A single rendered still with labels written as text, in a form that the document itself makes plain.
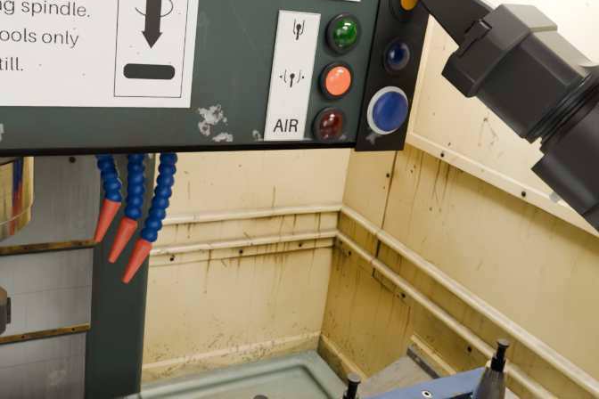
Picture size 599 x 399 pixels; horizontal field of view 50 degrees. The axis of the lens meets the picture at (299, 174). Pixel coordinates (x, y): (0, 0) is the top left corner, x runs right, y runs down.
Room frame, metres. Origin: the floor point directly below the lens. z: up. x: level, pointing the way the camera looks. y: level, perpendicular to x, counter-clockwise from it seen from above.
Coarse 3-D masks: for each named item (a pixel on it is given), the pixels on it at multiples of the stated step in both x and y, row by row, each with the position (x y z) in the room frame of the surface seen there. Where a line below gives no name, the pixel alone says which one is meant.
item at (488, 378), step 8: (488, 368) 0.69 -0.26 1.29; (480, 376) 0.70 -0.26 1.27; (488, 376) 0.69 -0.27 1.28; (496, 376) 0.68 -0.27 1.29; (504, 376) 0.69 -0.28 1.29; (480, 384) 0.69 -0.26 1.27; (488, 384) 0.68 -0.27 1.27; (496, 384) 0.68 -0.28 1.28; (504, 384) 0.69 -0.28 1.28; (480, 392) 0.69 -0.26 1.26; (488, 392) 0.68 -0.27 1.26; (496, 392) 0.68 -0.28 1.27; (504, 392) 0.69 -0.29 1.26
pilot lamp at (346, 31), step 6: (342, 24) 0.44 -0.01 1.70; (348, 24) 0.44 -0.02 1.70; (354, 24) 0.44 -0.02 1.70; (336, 30) 0.44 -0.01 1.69; (342, 30) 0.44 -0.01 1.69; (348, 30) 0.44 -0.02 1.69; (354, 30) 0.44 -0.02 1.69; (336, 36) 0.44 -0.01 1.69; (342, 36) 0.44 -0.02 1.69; (348, 36) 0.44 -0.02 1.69; (354, 36) 0.44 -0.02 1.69; (336, 42) 0.44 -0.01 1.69; (342, 42) 0.44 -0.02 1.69; (348, 42) 0.44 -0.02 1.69; (354, 42) 0.45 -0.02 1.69; (342, 48) 0.44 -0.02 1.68
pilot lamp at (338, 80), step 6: (330, 72) 0.44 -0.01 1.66; (336, 72) 0.44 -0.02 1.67; (342, 72) 0.44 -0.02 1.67; (348, 72) 0.45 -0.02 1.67; (330, 78) 0.44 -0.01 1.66; (336, 78) 0.44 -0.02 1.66; (342, 78) 0.44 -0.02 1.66; (348, 78) 0.44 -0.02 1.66; (330, 84) 0.44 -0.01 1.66; (336, 84) 0.44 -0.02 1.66; (342, 84) 0.44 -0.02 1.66; (348, 84) 0.45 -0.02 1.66; (330, 90) 0.44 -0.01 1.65; (336, 90) 0.44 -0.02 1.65; (342, 90) 0.44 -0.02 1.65
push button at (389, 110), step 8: (384, 96) 0.46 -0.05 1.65; (392, 96) 0.46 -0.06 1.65; (400, 96) 0.47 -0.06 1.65; (376, 104) 0.46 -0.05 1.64; (384, 104) 0.46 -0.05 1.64; (392, 104) 0.46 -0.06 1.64; (400, 104) 0.47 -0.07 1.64; (376, 112) 0.46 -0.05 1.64; (384, 112) 0.46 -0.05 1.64; (392, 112) 0.46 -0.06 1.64; (400, 112) 0.47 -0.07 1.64; (376, 120) 0.46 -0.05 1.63; (384, 120) 0.46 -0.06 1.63; (392, 120) 0.46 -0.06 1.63; (400, 120) 0.47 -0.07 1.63; (384, 128) 0.46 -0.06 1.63; (392, 128) 0.47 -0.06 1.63
